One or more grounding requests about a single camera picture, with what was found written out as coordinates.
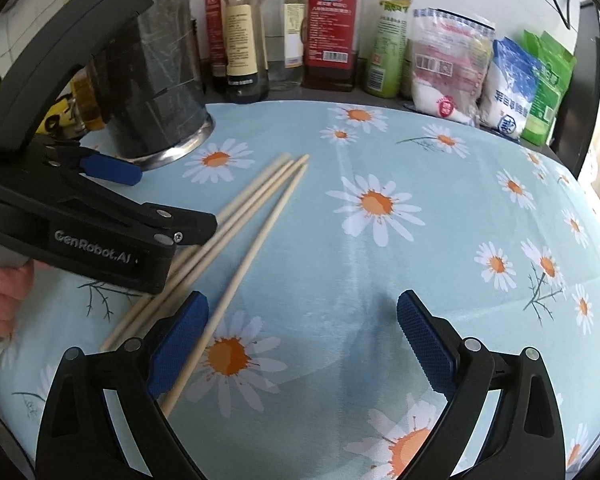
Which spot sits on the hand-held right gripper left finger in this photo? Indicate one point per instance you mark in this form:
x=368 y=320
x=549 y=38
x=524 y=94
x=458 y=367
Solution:
x=180 y=345

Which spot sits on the person's left hand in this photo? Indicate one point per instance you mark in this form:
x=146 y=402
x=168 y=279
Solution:
x=5 y=305

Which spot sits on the yellow cap clear bottle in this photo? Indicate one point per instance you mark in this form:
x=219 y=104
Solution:
x=292 y=25

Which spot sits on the orange cap tan label bottle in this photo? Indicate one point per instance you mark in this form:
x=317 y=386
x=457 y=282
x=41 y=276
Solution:
x=242 y=35

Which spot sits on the black panel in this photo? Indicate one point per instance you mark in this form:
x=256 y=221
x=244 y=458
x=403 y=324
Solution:
x=587 y=85

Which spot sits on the pale wooden chopstick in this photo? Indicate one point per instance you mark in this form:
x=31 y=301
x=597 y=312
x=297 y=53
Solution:
x=267 y=196
x=255 y=182
x=250 y=203
x=260 y=240

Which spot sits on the green bag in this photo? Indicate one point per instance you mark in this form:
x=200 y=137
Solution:
x=550 y=90

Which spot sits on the black cylindrical chopstick holder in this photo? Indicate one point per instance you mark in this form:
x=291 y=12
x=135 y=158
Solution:
x=160 y=85

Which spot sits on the blue white bag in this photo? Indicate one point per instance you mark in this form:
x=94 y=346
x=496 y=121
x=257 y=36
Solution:
x=510 y=90

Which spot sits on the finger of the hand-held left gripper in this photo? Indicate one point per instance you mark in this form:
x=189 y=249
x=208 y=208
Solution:
x=180 y=222
x=110 y=167

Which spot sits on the white red sugar bag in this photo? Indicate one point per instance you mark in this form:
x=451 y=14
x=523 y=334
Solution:
x=445 y=70

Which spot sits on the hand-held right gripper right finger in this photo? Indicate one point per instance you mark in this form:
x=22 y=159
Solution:
x=425 y=345

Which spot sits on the blue daisy tablecloth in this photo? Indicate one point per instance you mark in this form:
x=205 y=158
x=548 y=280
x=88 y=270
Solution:
x=330 y=270

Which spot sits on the green label bottle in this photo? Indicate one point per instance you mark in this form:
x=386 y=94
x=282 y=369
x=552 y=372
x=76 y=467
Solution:
x=387 y=45

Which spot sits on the red label dark bottle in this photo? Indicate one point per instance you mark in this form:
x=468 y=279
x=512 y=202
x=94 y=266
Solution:
x=332 y=25

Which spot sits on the black cap sauce bottle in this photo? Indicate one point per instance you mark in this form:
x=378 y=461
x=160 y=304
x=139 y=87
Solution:
x=212 y=25

